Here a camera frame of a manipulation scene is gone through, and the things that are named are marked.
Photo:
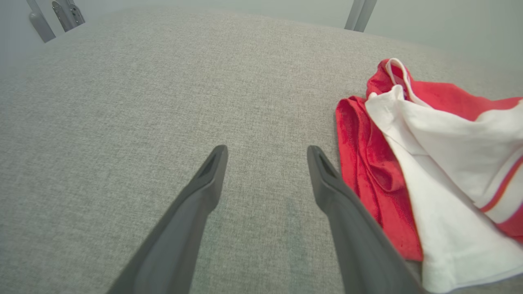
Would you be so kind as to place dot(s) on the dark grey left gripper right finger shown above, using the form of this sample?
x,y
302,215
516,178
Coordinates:
x,y
355,241

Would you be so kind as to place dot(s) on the grey metal frame with bracket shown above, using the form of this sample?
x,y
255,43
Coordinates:
x,y
67,14

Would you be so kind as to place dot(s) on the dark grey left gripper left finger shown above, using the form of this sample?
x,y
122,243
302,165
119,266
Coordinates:
x,y
184,220

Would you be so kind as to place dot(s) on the red and white garment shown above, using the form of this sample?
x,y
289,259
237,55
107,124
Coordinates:
x,y
441,163

